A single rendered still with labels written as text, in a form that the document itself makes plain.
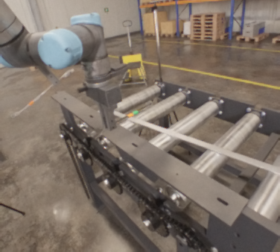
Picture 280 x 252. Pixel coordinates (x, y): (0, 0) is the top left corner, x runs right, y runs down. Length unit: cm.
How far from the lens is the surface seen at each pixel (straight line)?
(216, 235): 70
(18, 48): 50
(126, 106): 161
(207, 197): 55
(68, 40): 41
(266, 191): 94
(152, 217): 83
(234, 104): 153
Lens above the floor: 160
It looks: 29 degrees down
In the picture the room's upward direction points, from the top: 8 degrees counter-clockwise
